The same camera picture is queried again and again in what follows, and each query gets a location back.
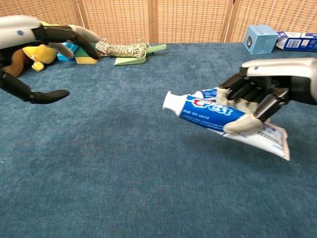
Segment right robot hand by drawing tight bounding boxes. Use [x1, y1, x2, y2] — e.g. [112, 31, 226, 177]
[215, 57, 317, 136]

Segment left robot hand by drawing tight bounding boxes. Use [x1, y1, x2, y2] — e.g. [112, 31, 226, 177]
[0, 15, 102, 105]

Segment blue white toothpaste tube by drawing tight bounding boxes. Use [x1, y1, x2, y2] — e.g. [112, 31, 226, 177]
[162, 91, 291, 161]
[192, 87, 232, 100]

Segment brown plush toy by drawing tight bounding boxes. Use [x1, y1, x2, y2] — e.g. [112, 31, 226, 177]
[1, 48, 33, 78]

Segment yellow pear plush toy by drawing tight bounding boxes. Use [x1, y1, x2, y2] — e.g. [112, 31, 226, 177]
[21, 21, 61, 72]

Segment light blue cube box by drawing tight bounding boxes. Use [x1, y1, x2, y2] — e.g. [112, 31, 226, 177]
[243, 24, 279, 56]

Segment blue white carton box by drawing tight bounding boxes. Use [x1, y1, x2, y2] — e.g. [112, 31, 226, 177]
[275, 31, 317, 52]

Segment blue plastic building block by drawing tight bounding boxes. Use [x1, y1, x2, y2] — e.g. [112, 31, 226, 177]
[56, 41, 80, 61]

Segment green yellow sponge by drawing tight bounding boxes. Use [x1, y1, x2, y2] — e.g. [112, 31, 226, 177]
[74, 42, 101, 65]

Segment woven wicker folding screen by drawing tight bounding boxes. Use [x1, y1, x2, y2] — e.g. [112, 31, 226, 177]
[0, 0, 317, 44]

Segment light green dustpan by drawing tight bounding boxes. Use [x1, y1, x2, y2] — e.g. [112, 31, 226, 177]
[113, 39, 167, 66]

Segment teal table cloth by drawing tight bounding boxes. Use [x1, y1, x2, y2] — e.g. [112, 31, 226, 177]
[0, 42, 317, 238]

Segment coiled beige rope bundle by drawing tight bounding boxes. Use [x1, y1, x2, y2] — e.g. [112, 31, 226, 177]
[95, 36, 147, 59]

